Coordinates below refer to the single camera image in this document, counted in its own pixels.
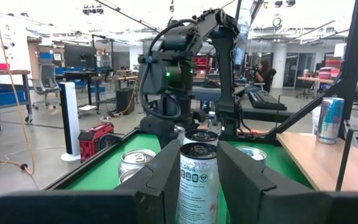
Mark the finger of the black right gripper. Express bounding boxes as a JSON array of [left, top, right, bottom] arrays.
[[188, 108, 208, 130], [140, 116, 180, 147]]

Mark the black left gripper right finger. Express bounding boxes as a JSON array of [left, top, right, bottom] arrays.
[[216, 140, 358, 224]]

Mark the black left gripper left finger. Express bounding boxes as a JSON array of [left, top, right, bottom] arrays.
[[0, 139, 182, 224]]

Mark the Celsius energy drink can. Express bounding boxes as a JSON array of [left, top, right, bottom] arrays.
[[176, 142, 221, 224], [183, 129, 219, 147]]

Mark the silver Diet Coke can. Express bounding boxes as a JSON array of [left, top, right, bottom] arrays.
[[119, 148, 157, 175]]

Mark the raspberry lime sparkling water can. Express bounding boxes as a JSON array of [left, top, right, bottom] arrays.
[[118, 167, 149, 185]]

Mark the blue silver Red Bull can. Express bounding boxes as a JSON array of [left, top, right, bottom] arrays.
[[236, 146, 267, 170], [315, 96, 346, 145]]

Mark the grey desk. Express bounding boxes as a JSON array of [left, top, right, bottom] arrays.
[[193, 85, 295, 124]]

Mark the black equipment box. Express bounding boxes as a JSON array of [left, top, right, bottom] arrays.
[[116, 88, 135, 115]]

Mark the red black tool case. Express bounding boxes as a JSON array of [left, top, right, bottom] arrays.
[[78, 121, 115, 162]]

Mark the black computer keyboard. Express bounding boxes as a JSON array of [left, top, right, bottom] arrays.
[[248, 90, 288, 111]]

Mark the person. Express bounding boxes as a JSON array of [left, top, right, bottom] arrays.
[[250, 60, 276, 93]]

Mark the white tower fan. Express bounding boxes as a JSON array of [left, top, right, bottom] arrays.
[[58, 81, 82, 162]]

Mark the grey office chair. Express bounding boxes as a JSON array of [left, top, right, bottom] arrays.
[[31, 63, 60, 110]]

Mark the blue storage bin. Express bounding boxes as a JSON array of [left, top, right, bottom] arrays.
[[0, 89, 27, 106]]

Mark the wooden top work table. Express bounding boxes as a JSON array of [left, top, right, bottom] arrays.
[[0, 68, 33, 131]]

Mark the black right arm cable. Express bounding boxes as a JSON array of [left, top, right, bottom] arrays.
[[139, 18, 198, 121]]

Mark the black foreground frame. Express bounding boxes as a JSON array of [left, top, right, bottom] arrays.
[[275, 127, 358, 192]]

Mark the black wall screen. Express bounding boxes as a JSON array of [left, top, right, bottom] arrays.
[[63, 44, 98, 69]]

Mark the yellow cable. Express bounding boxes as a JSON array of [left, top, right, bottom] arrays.
[[0, 11, 36, 175]]

